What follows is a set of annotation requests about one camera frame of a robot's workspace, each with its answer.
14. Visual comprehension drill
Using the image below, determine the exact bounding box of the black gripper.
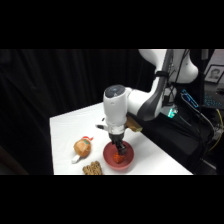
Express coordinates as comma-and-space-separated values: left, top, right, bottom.
108, 131, 130, 157

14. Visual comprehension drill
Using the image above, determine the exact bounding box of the pink bowl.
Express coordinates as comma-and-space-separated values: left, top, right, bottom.
102, 140, 135, 171

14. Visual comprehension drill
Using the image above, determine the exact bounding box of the brown pretzel-pattern toy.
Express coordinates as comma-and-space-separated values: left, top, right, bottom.
82, 160, 104, 176

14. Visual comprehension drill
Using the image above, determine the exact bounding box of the brown plush toy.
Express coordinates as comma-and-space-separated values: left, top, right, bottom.
71, 135, 95, 165

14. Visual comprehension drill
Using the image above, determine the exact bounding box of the black cloth-covered stand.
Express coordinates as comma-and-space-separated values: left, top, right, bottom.
133, 99, 215, 175

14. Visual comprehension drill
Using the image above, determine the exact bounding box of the blue-lit device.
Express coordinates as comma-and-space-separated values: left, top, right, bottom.
180, 88, 201, 111

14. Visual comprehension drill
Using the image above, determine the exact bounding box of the black curtain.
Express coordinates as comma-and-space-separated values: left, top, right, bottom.
0, 49, 158, 176

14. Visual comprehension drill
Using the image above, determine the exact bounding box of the teal-lit keyboard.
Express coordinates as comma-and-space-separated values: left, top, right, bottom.
202, 94, 224, 110

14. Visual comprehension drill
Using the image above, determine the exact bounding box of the framed portrait picture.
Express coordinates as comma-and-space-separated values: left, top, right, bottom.
203, 64, 224, 84

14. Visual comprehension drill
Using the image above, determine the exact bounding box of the tan wrist camera mount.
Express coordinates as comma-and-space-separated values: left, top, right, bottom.
125, 113, 144, 133

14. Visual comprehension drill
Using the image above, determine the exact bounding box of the yellow cable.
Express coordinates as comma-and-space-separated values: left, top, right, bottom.
208, 108, 224, 152

